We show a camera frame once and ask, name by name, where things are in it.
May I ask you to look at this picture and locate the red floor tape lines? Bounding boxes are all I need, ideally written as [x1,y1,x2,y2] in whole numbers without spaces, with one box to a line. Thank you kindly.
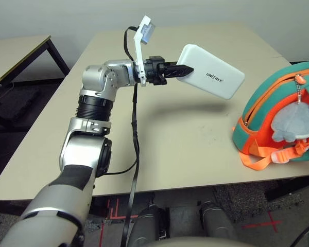
[107,198,140,221]

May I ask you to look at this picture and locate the grey robot leg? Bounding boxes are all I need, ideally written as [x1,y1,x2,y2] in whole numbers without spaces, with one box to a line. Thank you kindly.
[199,200,239,241]
[128,203,168,245]

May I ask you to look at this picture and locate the beige robot torso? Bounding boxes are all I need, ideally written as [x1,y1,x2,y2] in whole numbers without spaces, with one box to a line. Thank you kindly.
[141,235,258,247]

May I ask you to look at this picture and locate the dark speckled floor mat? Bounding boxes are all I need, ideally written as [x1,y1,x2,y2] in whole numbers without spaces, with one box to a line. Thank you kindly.
[212,180,308,224]

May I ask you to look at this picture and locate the grey right robot leg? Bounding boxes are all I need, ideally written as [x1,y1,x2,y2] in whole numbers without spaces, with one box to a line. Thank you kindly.
[199,200,239,241]

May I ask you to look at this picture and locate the green orange backpack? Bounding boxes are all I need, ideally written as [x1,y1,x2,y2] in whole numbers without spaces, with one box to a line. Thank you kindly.
[231,61,309,172]

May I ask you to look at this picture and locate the white power bank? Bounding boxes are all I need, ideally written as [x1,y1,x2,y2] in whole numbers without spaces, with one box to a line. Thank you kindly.
[175,43,246,100]

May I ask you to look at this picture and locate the grey left robot leg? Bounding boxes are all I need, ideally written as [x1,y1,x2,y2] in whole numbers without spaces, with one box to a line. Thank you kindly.
[128,203,168,245]

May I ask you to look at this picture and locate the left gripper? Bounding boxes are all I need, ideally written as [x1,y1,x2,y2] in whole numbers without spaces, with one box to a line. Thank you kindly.
[144,55,195,87]

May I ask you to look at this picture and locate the grey plush keychain toy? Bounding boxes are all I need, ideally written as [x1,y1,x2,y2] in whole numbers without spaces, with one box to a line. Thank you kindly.
[270,102,309,143]

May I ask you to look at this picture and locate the black frame side table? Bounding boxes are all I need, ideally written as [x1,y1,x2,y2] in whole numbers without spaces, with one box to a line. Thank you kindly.
[0,34,71,110]

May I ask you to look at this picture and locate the black floor mat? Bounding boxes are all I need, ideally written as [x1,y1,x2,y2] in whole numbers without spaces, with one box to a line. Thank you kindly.
[0,84,42,132]

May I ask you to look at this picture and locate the black table base bar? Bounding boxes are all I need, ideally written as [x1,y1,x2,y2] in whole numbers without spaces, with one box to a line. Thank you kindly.
[264,174,309,202]

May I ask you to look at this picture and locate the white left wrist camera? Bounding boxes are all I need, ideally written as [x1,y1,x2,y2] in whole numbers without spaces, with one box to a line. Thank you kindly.
[132,15,157,87]

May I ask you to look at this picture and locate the metal ball chain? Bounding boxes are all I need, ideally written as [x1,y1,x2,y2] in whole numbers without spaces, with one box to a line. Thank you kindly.
[295,81,303,105]

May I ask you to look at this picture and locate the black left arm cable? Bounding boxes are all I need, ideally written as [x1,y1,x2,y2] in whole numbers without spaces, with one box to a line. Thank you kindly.
[102,25,141,247]

